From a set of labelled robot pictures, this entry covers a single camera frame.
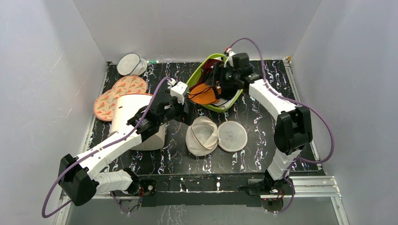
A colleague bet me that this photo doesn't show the purple cable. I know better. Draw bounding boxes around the purple cable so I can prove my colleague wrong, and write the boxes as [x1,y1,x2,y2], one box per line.
[41,76,175,218]
[225,37,336,214]

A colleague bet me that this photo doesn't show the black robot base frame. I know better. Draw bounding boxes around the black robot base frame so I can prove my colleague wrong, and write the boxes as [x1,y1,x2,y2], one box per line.
[112,173,299,215]

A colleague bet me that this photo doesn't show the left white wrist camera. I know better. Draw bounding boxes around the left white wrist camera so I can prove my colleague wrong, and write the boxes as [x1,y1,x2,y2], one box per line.
[168,78,189,105]

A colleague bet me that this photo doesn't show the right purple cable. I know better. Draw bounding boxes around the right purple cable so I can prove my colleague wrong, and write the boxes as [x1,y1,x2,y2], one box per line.
[225,37,336,214]

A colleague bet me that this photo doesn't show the orange bra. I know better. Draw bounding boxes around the orange bra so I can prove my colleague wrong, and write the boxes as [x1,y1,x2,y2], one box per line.
[188,83,221,105]

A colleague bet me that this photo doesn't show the green plastic basket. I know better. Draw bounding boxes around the green plastic basket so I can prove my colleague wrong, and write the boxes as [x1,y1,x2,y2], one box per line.
[186,53,243,113]

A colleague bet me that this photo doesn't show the beige mesh cylindrical laundry bag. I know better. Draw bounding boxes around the beige mesh cylindrical laundry bag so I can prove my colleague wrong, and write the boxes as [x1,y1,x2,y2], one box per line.
[185,116,248,157]

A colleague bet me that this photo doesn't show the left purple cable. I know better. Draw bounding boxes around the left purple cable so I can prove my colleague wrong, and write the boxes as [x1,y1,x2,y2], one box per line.
[41,76,175,218]

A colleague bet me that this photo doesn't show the dark red garment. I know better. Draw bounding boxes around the dark red garment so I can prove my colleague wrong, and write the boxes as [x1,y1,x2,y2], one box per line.
[197,59,223,84]

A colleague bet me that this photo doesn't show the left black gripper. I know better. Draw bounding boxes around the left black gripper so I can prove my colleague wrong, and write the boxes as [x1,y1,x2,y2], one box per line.
[159,96,197,126]

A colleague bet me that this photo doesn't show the white grey-trimmed mesh bag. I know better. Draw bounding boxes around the white grey-trimmed mesh bag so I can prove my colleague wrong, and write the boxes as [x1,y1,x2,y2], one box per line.
[116,53,148,76]

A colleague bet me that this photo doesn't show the white folded garment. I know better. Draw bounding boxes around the white folded garment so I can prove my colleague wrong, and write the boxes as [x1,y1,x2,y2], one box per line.
[213,98,237,110]

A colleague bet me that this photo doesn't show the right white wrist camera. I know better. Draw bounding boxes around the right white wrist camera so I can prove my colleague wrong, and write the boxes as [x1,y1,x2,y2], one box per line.
[224,47,236,68]

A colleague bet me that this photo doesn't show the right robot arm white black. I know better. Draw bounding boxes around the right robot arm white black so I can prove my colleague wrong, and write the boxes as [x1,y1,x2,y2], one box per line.
[205,52,313,195]

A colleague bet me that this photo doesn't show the floral peach bra wash bag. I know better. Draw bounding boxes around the floral peach bra wash bag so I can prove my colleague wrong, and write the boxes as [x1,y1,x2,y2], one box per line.
[93,75,148,122]

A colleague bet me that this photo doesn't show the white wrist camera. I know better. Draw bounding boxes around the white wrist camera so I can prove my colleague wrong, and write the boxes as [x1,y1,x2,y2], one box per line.
[224,47,236,68]
[168,78,189,105]

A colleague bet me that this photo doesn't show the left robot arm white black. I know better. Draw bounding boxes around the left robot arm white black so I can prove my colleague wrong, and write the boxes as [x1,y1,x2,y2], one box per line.
[57,92,198,206]

